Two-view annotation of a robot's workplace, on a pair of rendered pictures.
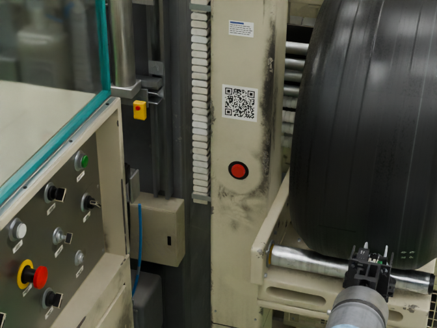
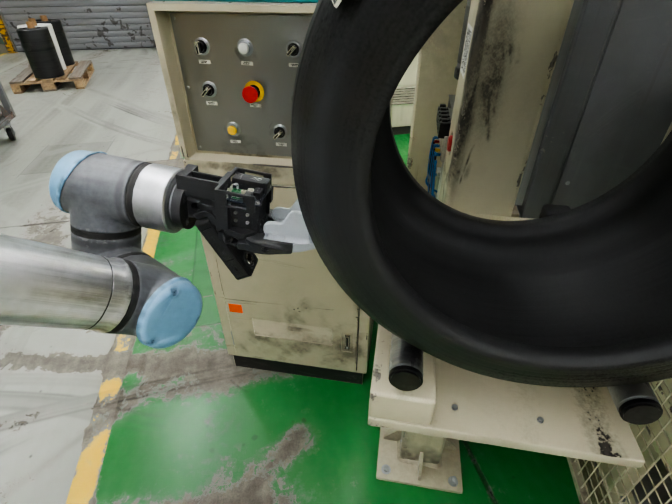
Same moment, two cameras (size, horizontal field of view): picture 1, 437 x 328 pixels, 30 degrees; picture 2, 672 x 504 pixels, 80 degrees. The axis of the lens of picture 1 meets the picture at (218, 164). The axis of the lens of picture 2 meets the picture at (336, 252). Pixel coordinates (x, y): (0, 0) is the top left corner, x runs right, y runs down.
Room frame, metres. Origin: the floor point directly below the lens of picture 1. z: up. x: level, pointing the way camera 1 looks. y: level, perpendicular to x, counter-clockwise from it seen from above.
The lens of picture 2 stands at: (1.19, -0.75, 1.34)
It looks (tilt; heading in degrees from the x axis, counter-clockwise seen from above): 36 degrees down; 83
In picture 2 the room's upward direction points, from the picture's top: straight up
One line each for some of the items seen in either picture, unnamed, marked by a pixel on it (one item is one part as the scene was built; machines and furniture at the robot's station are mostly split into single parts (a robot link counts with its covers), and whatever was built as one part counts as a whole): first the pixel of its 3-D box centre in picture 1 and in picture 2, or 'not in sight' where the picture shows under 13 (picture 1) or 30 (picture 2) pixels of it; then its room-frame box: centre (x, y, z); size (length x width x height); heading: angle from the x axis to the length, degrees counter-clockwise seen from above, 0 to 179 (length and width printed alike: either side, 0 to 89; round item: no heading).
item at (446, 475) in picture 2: not in sight; (419, 442); (1.56, -0.06, 0.02); 0.27 x 0.27 x 0.04; 73
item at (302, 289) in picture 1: (343, 292); (405, 319); (1.37, -0.27, 0.83); 0.36 x 0.09 x 0.06; 73
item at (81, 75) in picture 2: not in sight; (47, 51); (-1.89, 5.68, 0.38); 1.20 x 0.80 x 0.76; 103
